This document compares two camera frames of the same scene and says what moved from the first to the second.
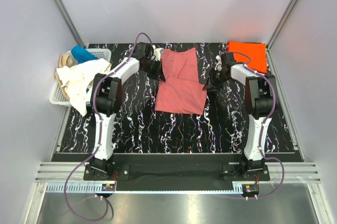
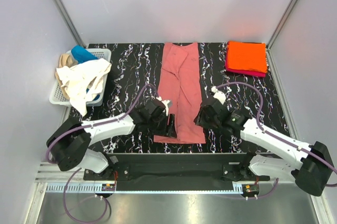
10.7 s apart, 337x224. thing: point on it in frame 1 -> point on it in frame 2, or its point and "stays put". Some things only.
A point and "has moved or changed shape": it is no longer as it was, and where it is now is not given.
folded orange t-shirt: x=252 y=55 stays put
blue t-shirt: x=81 y=54 stays put
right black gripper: x=210 y=84 -> x=199 y=119
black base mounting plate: x=176 y=172 stays put
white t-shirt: x=77 y=80 stays put
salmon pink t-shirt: x=181 y=91 has moved or changed shape
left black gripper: x=158 y=73 -> x=168 y=130
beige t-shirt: x=65 y=60 stays put
